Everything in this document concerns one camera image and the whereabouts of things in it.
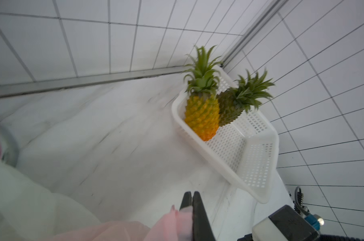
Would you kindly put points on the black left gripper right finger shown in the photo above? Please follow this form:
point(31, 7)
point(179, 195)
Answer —
point(201, 226)

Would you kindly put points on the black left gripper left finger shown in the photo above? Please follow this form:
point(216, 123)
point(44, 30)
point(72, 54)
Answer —
point(186, 200)

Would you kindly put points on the white plastic bag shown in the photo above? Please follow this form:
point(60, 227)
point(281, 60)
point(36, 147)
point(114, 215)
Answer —
point(30, 212)

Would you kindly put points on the pink silver cup stand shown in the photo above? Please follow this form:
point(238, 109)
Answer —
point(9, 149)

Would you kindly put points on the pink plastic bag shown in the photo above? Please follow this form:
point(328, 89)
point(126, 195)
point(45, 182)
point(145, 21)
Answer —
point(173, 226)

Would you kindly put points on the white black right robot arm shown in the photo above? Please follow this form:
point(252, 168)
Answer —
point(300, 209)

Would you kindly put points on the white plastic perforated basket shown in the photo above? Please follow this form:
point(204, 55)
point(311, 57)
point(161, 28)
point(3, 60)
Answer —
point(244, 152)

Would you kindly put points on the orange yellow pineapple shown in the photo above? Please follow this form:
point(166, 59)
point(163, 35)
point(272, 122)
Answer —
point(202, 109)

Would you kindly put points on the yellow green pineapple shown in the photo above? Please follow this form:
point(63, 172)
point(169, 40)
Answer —
point(243, 98)

